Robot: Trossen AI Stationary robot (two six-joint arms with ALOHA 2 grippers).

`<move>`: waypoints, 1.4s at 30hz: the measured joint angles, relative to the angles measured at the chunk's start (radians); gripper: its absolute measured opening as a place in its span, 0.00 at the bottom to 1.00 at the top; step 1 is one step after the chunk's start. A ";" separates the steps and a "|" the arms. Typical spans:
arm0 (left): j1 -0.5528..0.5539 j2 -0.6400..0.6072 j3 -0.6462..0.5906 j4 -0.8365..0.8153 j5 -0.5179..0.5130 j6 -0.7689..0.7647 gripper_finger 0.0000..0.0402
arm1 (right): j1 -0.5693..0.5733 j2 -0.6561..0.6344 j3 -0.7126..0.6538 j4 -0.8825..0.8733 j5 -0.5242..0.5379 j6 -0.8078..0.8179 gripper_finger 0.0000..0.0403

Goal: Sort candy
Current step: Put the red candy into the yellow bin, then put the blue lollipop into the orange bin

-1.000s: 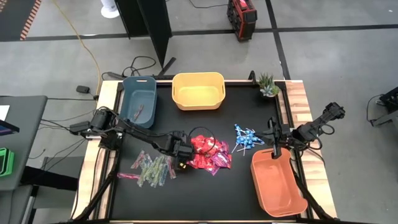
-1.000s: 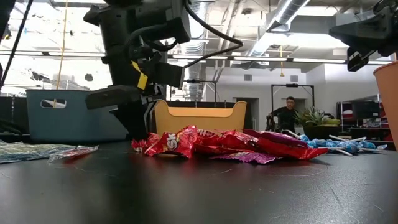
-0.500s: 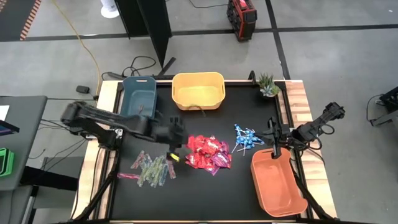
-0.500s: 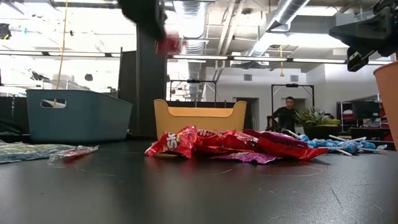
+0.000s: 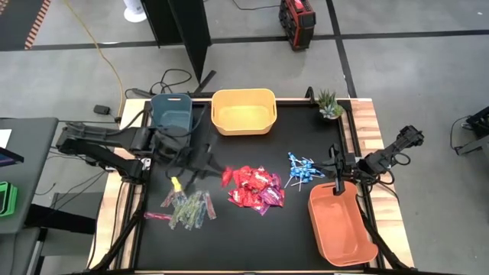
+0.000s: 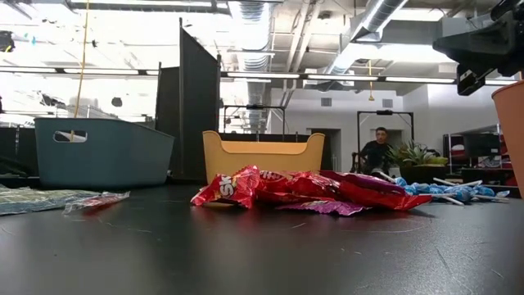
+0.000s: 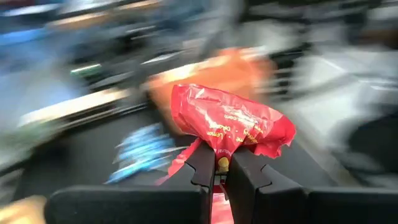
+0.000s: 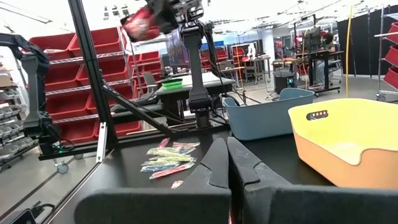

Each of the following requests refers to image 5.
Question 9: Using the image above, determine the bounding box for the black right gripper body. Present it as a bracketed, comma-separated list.
[322, 151, 362, 180]

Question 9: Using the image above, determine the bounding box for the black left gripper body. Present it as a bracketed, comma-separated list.
[151, 125, 194, 179]

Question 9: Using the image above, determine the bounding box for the red sour straws candy pack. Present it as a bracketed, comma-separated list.
[160, 189, 177, 209]
[143, 212, 173, 222]
[202, 190, 218, 222]

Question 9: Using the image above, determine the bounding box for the green sour straws candy pack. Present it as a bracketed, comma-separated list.
[182, 198, 198, 230]
[174, 190, 192, 215]
[189, 189, 206, 221]
[168, 205, 185, 231]

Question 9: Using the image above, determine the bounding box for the red Skittles candy packet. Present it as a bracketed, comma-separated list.
[244, 189, 268, 209]
[221, 166, 235, 188]
[228, 186, 248, 208]
[232, 166, 253, 188]
[248, 167, 273, 192]

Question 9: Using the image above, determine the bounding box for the yellow plastic bin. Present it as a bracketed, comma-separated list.
[210, 88, 278, 137]

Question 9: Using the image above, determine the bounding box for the blue-grey plastic bin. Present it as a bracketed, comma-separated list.
[150, 93, 194, 133]

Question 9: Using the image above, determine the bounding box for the orange plastic bin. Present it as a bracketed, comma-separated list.
[307, 181, 379, 268]

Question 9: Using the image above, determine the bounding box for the small potted succulent plant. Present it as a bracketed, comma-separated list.
[316, 89, 345, 121]

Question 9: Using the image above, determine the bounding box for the black partition panel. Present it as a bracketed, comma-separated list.
[140, 0, 217, 95]

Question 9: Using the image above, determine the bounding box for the red and black toolbox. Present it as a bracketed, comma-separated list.
[277, 0, 317, 52]

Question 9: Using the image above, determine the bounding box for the black equipment stand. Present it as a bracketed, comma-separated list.
[449, 105, 489, 157]

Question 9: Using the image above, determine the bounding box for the white fan base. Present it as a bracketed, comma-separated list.
[122, 0, 148, 23]

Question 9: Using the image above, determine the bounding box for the grey desk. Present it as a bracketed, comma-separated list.
[0, 117, 60, 235]

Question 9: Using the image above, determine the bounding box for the dark tablet device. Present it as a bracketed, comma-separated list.
[0, 147, 25, 167]

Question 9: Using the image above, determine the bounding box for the green case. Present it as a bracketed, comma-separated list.
[0, 181, 19, 218]

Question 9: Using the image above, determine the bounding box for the white paper sheet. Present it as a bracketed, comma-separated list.
[0, 128, 13, 149]

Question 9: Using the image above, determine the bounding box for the black orange-striped floor mat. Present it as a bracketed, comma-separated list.
[0, 0, 53, 51]

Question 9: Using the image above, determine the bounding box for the black frame strut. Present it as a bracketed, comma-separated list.
[355, 194, 412, 273]
[88, 183, 148, 273]

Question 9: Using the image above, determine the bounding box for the black floor cable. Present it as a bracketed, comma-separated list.
[124, 68, 193, 99]

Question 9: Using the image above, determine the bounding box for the yellow cable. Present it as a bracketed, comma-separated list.
[62, 0, 125, 118]

